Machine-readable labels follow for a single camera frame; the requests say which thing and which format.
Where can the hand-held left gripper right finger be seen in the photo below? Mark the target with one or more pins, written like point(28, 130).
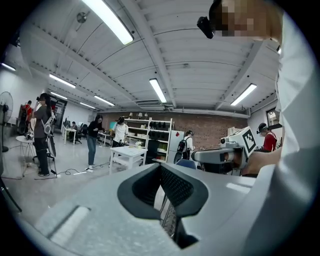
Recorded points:
point(225, 212)

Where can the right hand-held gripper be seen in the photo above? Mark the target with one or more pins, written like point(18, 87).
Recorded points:
point(247, 141)

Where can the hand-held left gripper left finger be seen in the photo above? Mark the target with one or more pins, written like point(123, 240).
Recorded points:
point(100, 220)

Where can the person's right forearm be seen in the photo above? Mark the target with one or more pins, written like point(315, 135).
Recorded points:
point(262, 160)

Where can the blue plastic chair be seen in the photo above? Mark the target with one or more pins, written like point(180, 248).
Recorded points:
point(186, 163)

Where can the grey refrigerator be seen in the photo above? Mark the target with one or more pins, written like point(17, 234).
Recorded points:
point(173, 145)

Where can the metal mesh tray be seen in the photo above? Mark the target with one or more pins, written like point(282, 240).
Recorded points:
point(171, 217)

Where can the white shelving unit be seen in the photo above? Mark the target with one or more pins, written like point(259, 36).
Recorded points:
point(149, 135)

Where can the ceiling strip light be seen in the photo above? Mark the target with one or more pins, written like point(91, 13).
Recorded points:
point(158, 90)
point(62, 80)
point(110, 21)
point(58, 95)
point(87, 105)
point(243, 94)
point(8, 66)
point(104, 100)

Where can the white square table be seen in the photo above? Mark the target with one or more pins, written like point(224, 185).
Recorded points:
point(127, 151)

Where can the ceiling air vent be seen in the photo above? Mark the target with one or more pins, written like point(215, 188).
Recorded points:
point(150, 105)

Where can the dark framed window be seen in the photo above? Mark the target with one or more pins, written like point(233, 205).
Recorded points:
point(271, 116)

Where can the small round white table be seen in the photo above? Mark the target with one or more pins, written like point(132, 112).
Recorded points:
point(23, 139)

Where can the person's light grey shirt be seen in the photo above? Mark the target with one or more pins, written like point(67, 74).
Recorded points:
point(297, 87)

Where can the person's head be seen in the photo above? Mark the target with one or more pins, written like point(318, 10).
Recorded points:
point(250, 15)

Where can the black standing fan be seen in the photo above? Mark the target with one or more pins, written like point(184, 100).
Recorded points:
point(6, 105)

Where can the round ceiling fixture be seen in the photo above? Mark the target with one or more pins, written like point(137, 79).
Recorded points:
point(82, 17)

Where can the black head-worn camera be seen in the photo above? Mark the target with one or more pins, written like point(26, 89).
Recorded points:
point(205, 26)

